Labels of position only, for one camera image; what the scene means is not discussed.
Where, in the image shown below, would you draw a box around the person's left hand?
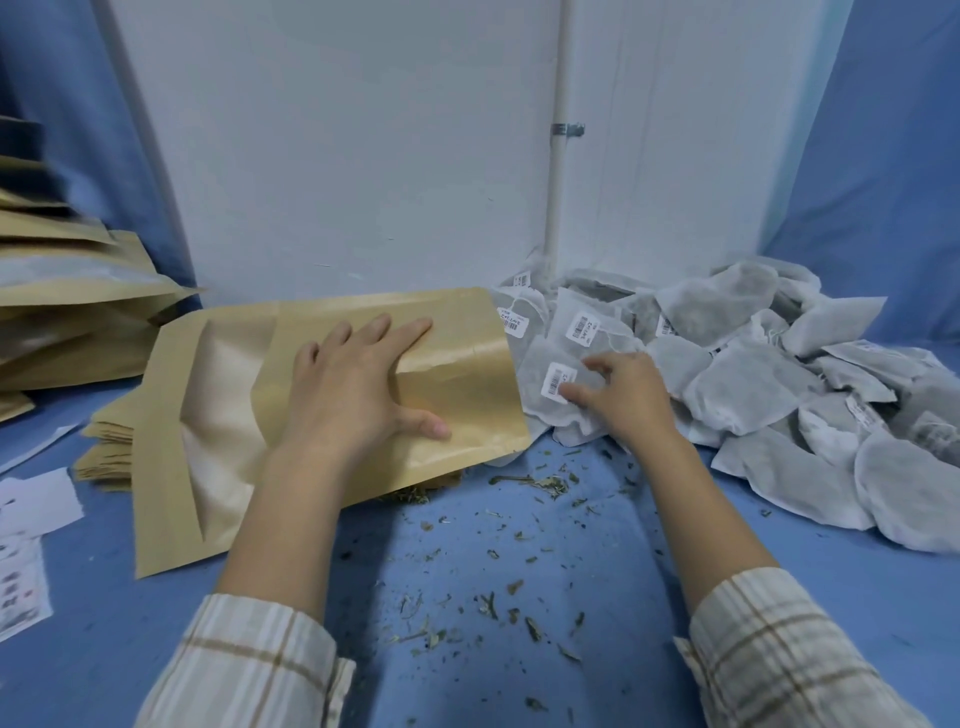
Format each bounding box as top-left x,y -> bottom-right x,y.
273,313 -> 453,474

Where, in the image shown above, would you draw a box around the person's right hand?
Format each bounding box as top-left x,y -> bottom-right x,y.
560,350 -> 680,451

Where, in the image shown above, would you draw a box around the pile of white tea bags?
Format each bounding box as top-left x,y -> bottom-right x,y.
491,251 -> 960,556

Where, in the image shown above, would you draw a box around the kraft paper pouch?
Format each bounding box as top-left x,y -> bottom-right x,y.
132,287 -> 535,580

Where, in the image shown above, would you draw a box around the stack of kraft pouches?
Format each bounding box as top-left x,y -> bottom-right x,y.
72,389 -> 159,493

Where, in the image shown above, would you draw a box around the pile of kraft pouches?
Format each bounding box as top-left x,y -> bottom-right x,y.
0,116 -> 200,425

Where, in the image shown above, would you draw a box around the white paper labels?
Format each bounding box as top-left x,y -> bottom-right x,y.
0,423 -> 85,645

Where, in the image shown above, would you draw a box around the person's left forearm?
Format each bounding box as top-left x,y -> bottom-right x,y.
134,442 -> 358,728

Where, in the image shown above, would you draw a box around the person's right forearm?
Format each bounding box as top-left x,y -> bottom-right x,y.
622,427 -> 935,728

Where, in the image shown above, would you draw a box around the blue table cover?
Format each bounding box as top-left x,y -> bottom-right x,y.
0,344 -> 960,728

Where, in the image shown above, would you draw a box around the blue curtain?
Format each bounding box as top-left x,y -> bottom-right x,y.
761,0 -> 960,346
0,0 -> 204,309

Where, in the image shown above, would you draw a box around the white wall pipe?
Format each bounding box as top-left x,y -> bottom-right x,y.
541,0 -> 579,279

